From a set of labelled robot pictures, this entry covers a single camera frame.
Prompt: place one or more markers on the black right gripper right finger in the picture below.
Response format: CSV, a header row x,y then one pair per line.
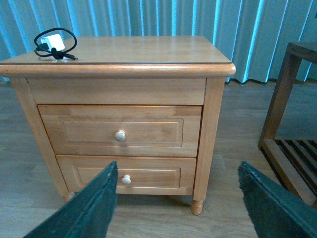
x,y
274,211

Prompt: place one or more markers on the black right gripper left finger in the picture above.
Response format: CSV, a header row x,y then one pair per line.
x,y
88,214

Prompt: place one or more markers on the pale drawer knob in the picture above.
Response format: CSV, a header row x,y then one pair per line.
x,y
120,136
126,180

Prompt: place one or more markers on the wooden drawer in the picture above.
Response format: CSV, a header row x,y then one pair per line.
x,y
162,131
149,175

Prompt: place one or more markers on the white charger block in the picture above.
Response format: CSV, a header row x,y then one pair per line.
x,y
53,41

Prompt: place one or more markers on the light wooden nightstand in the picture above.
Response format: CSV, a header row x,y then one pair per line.
x,y
126,71

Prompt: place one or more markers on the pale blue curtain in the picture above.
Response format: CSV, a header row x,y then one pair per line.
x,y
254,34

